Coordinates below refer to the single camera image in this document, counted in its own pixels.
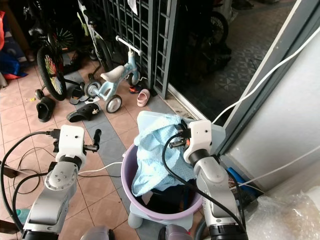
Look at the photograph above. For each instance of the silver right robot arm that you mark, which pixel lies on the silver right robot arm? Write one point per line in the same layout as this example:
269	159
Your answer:
215	185

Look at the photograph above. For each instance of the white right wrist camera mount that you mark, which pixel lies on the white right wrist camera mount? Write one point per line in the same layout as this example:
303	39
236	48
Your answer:
198	134

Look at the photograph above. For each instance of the pink child shoe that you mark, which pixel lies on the pink child shoe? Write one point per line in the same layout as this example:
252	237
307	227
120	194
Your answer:
143	97

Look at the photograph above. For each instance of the grey robot left leg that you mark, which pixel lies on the grey robot left leg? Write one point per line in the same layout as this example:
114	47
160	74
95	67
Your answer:
97	234

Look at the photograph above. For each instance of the blue bag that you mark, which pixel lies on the blue bag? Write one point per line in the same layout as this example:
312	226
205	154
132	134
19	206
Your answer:
10	65

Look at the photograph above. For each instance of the orange red cloth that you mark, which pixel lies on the orange red cloth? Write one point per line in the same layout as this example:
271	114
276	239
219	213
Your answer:
2	30

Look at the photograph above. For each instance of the black kids bicycle colourful spokes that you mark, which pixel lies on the black kids bicycle colourful spokes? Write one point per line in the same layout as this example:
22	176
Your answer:
41	72

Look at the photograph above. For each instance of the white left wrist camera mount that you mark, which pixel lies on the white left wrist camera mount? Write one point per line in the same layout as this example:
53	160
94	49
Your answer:
71	140

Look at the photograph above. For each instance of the black clog with charms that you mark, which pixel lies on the black clog with charms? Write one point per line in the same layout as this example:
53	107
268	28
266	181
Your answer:
84	115

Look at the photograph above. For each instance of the light blue balance bike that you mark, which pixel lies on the light blue balance bike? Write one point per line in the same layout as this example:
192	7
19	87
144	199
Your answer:
112	75

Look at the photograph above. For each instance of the black parked motorbike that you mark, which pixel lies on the black parked motorbike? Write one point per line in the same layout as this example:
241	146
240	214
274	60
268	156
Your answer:
215	27

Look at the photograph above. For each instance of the dark metal grille gate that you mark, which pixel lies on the dark metal grille gate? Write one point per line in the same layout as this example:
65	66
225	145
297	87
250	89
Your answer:
145	30

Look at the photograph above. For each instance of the dark grey sandal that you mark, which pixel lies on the dark grey sandal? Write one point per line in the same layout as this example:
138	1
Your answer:
77	96

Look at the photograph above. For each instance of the small red shoes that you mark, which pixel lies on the small red shoes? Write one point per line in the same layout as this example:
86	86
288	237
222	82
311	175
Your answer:
134	89

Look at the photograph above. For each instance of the plain black clog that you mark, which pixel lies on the plain black clog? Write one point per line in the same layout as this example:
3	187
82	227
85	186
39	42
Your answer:
45	109

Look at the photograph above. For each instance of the blue plastic tool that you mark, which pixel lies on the blue plastic tool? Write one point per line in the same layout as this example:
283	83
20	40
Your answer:
237	177

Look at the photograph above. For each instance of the dark laundry pile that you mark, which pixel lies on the dark laundry pile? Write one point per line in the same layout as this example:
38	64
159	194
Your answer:
165	202

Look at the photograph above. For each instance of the purple plastic laundry bucket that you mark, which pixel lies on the purple plastic laundry bucket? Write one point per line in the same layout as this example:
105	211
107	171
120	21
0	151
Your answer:
160	215

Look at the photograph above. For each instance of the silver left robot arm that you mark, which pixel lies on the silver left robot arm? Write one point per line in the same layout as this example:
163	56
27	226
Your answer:
47	205

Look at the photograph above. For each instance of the white frame kids bicycle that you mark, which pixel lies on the white frame kids bicycle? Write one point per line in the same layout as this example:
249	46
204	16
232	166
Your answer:
89	27

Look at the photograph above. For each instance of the grey sliding door frame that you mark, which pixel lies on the grey sliding door frame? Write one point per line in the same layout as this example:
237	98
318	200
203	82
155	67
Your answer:
265	65

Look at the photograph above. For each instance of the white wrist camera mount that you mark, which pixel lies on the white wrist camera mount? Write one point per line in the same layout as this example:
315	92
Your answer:
71	140
198	134

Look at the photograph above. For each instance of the dark wooden furniture leg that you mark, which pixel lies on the dark wooden furniture leg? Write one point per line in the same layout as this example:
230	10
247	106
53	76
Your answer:
5	227
5	171

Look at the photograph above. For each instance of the light blue dotted cloth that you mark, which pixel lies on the light blue dotted cloth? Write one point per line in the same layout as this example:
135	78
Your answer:
155	160

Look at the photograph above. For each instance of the clear plastic bag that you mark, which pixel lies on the clear plastic bag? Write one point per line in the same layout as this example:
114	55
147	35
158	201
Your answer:
285	220

